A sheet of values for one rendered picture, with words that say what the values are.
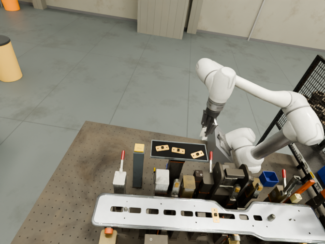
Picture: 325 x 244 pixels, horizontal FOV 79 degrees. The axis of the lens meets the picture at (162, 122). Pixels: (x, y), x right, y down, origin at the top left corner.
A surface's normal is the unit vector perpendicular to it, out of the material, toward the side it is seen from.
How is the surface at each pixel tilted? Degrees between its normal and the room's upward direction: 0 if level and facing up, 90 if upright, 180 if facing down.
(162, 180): 0
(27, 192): 0
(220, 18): 90
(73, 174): 0
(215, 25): 90
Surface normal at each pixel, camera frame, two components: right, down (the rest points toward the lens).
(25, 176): 0.11, -0.73
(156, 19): -0.12, 0.67
